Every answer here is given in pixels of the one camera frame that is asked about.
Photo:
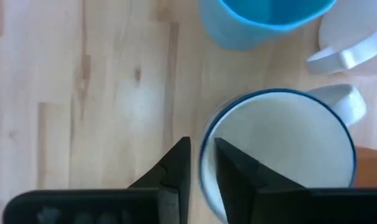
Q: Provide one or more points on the orange ceramic mug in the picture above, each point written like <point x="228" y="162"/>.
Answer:
<point x="373" y="168"/>

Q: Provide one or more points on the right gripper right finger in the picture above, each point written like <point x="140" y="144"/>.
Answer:
<point x="238" y="174"/>

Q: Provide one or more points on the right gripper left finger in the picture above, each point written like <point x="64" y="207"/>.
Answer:
<point x="176" y="174"/>

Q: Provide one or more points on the light blue mug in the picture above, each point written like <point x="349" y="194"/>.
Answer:
<point x="238" y="28"/>

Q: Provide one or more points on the navy white floral mug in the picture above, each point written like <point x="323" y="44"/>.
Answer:
<point x="285" y="140"/>

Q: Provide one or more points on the plain white mug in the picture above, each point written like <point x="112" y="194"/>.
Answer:
<point x="347" y="28"/>

